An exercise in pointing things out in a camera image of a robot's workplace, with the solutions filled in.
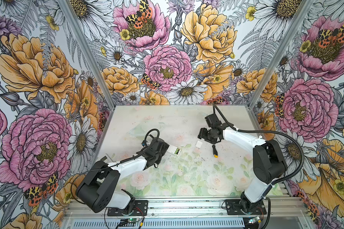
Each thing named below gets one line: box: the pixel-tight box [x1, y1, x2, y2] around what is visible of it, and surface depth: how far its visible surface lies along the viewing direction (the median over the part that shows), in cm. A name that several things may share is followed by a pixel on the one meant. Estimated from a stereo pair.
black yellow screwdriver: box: [212, 145, 219, 158], surface depth 96 cm
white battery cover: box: [194, 140, 204, 149], surface depth 101 cm
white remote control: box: [165, 145, 182, 156], surface depth 96 cm
